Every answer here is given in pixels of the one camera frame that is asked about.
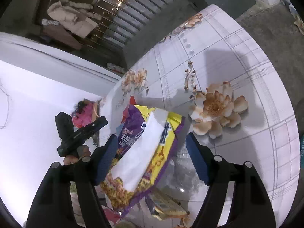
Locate person's left hand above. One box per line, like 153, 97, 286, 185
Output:
63, 146, 92, 165

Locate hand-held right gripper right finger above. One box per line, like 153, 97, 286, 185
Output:
186, 132, 277, 228

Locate scattered paper scraps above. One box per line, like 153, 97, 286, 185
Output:
288, 2, 304, 33

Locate crumpled clear plastic wrap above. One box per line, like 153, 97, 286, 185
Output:
166, 144, 210, 196

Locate pink white wrapper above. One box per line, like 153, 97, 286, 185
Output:
102, 204, 127, 226

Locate small printed carton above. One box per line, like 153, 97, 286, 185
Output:
106, 62, 125, 74

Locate pink plastic bag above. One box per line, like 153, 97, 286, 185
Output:
71, 99, 101, 128

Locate white paper sheet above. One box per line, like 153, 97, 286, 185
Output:
111, 108, 169, 192

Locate crumpled cardboard pile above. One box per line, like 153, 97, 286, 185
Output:
41, 1, 99, 51

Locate purple yellow snack bag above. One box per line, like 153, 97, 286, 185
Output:
100, 104, 186, 218

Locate metal bar gate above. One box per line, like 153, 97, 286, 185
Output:
51, 0, 181, 53

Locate red foil wrapper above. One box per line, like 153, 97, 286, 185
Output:
121, 96, 136, 124

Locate small yellow snack packet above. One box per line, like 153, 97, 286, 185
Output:
144, 189, 191, 222

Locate floral tablecloth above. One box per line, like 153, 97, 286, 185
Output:
98, 4, 300, 228

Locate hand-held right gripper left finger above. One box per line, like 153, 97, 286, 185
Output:
25, 135, 119, 228

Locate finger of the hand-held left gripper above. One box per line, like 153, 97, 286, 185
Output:
74, 116, 109, 146

